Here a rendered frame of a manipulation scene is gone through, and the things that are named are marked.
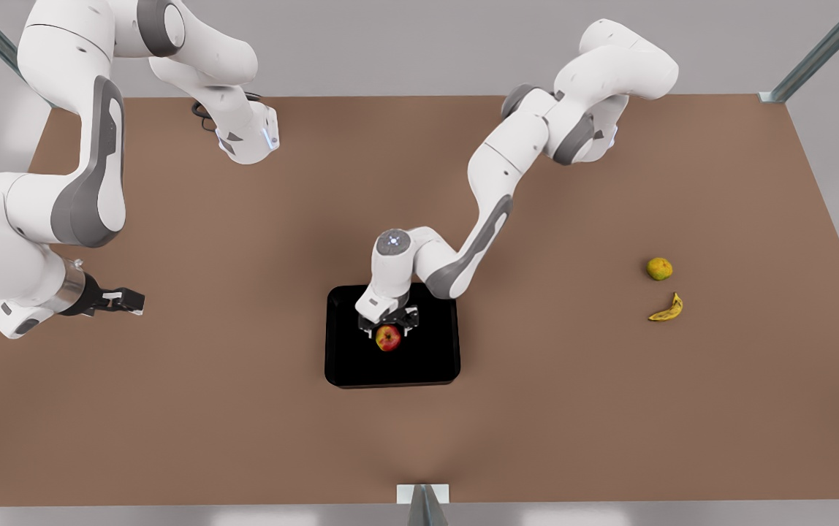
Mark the black square tray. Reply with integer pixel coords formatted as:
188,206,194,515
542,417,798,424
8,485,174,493
324,283,462,389

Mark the yellow banana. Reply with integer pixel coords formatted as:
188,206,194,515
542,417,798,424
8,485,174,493
648,292,684,323

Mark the black cable loop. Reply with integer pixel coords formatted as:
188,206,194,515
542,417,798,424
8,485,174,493
191,91,265,134

